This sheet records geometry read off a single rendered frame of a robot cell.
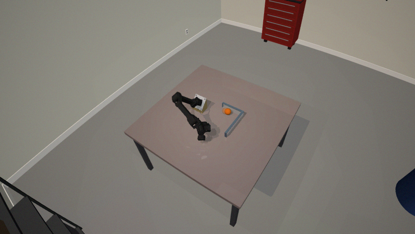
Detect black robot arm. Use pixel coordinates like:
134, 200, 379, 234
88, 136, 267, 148
172, 92, 210, 135

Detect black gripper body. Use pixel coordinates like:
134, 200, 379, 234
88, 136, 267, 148
198, 122, 207, 141

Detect low clear walls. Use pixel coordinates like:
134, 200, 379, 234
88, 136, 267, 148
222, 104, 244, 136

